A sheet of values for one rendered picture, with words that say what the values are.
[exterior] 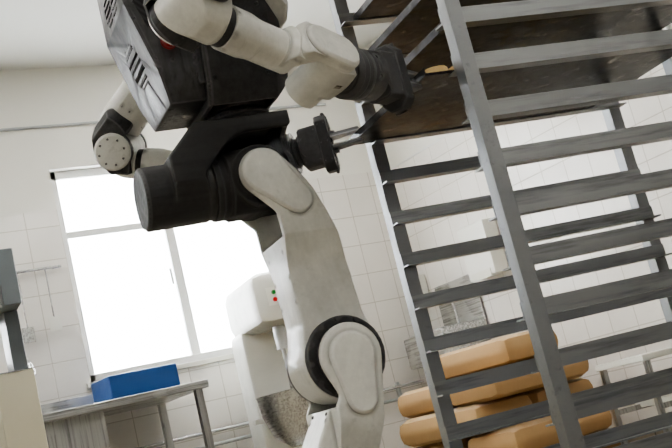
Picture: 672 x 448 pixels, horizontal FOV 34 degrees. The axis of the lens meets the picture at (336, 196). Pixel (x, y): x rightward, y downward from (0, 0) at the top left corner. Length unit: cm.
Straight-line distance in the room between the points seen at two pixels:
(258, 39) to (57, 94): 538
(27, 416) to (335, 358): 144
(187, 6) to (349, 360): 65
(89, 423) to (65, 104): 210
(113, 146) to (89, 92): 480
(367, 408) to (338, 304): 19
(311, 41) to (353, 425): 64
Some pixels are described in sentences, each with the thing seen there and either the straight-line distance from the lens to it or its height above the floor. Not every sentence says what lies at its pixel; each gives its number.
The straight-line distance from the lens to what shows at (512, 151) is 197.
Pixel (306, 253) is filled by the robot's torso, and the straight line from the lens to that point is 193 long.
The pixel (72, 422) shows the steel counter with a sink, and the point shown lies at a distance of 591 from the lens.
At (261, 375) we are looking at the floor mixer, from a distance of 643.
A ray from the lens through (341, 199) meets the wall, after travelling 752.
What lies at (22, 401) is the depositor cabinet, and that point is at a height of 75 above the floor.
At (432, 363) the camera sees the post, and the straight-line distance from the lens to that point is 227.
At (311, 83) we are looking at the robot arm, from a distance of 178.
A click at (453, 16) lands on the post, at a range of 198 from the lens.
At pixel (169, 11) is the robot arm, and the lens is 166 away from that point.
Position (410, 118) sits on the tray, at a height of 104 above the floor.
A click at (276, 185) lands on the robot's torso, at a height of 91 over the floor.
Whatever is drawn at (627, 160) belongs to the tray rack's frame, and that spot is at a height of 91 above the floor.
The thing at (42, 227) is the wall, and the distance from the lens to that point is 673.
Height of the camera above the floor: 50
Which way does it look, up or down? 11 degrees up
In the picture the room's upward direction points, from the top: 14 degrees counter-clockwise
